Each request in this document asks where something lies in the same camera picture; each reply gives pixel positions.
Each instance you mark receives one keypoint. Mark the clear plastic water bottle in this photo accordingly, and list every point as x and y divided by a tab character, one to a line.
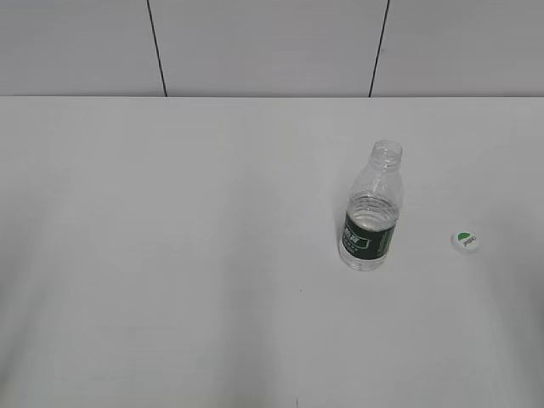
373	208

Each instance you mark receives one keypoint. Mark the white green bottle cap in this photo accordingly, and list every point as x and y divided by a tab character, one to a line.
464	241

